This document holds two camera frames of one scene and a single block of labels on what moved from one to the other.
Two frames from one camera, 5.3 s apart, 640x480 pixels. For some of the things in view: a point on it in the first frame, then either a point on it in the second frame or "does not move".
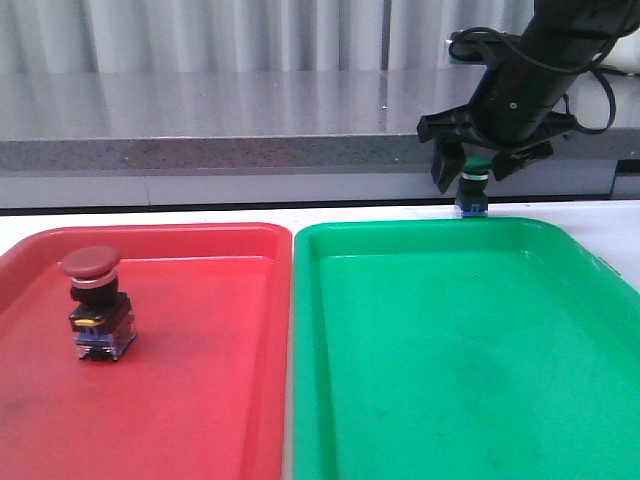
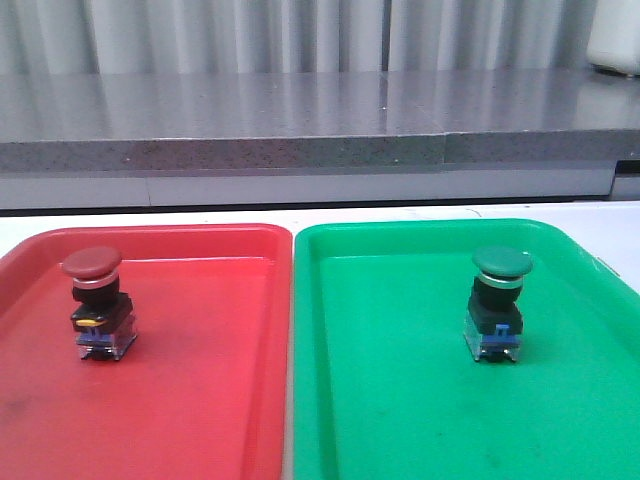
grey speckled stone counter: [156, 138] does not move
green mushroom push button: [473, 186] -> [495, 319]
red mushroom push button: [102, 322] does not move
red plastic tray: [201, 392] does not move
